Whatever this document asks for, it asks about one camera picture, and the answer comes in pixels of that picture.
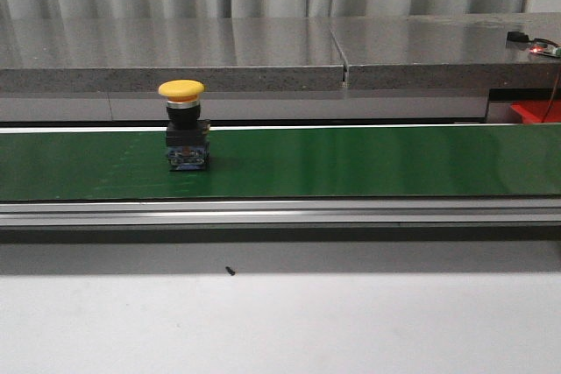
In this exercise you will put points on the grey stone slab left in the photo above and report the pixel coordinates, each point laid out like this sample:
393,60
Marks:
138,54

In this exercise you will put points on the green circuit board red LED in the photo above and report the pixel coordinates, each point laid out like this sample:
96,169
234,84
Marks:
545,49

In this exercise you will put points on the green conveyor belt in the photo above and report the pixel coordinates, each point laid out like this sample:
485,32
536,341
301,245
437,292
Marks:
478,160

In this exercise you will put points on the aluminium conveyor front rail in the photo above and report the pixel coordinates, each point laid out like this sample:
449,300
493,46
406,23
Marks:
400,212

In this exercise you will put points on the grey stone slab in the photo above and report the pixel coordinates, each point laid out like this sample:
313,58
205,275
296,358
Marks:
463,51
138,54

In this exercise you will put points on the black sensor module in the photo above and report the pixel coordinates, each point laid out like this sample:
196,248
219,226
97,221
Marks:
518,37

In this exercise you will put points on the grey stone slab right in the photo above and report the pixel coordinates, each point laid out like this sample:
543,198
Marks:
463,51

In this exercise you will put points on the red plastic bin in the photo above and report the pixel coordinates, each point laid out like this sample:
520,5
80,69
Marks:
531,111

